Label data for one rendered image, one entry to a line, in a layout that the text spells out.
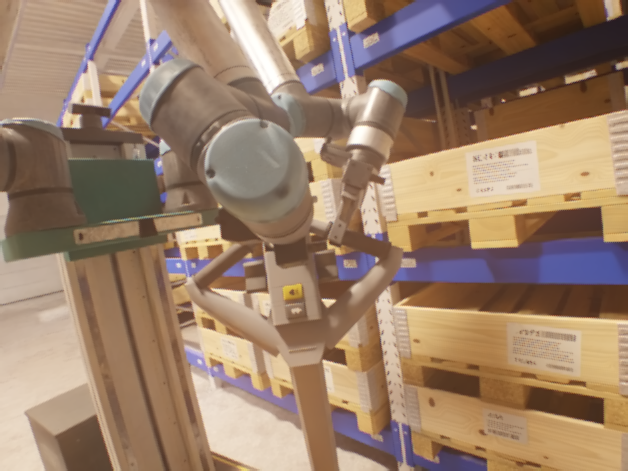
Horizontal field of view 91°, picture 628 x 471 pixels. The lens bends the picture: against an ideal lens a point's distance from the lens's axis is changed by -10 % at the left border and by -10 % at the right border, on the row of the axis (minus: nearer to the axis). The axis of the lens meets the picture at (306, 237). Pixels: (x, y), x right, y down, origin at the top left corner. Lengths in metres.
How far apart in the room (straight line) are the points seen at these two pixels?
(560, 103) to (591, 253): 1.36
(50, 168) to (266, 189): 0.76
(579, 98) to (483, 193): 1.34
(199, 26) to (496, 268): 1.12
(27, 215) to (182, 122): 0.67
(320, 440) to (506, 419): 0.85
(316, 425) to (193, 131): 0.57
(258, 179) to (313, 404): 0.50
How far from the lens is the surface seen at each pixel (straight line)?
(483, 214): 1.22
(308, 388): 0.69
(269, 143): 0.32
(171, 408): 1.47
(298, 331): 0.66
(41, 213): 0.97
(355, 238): 0.66
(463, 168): 1.23
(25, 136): 1.01
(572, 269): 1.26
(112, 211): 1.21
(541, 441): 1.46
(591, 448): 1.43
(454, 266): 1.35
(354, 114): 0.77
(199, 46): 0.57
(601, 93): 2.44
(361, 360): 1.67
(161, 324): 1.33
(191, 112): 0.37
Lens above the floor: 1.40
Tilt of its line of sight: 4 degrees down
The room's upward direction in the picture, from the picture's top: 10 degrees counter-clockwise
